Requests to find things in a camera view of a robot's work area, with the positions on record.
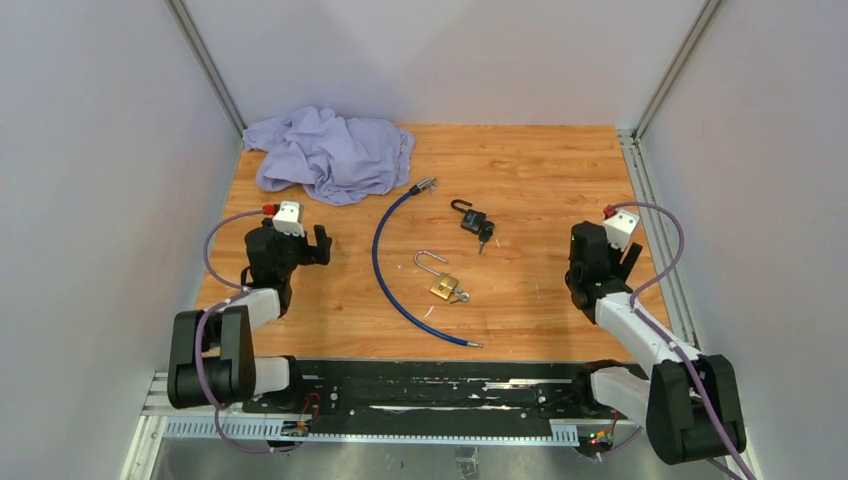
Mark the blue cable lock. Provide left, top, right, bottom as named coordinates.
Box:
left=370, top=177, right=483, bottom=349

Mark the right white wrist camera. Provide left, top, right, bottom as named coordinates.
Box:
left=601, top=205, right=640, bottom=252

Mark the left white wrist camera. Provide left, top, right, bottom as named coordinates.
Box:
left=262, top=201, right=306, bottom=238

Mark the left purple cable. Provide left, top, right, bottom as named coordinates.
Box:
left=193, top=208, right=306, bottom=455

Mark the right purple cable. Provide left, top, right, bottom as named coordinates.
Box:
left=596, top=201, right=757, bottom=480

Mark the black head key pair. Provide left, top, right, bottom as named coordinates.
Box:
left=478, top=220, right=495, bottom=255

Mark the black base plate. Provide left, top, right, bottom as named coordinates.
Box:
left=240, top=359, right=636, bottom=444

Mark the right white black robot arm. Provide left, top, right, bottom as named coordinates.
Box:
left=565, top=221, right=747, bottom=465

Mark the brass padlock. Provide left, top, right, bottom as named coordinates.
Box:
left=413, top=250, right=461, bottom=301

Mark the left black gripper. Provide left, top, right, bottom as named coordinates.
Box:
left=263, top=219, right=332, bottom=280

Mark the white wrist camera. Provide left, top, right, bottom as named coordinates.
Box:
left=262, top=201, right=306, bottom=238
left=601, top=205, right=640, bottom=252

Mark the small black padlock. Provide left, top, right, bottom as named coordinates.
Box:
left=450, top=199, right=486, bottom=234

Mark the purple cable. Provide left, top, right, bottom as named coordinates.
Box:
left=193, top=208, right=306, bottom=455
left=596, top=201, right=757, bottom=480

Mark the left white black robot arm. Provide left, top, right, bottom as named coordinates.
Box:
left=167, top=219, right=332, bottom=413

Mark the crumpled lavender cloth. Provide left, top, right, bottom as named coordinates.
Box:
left=242, top=107, right=416, bottom=206

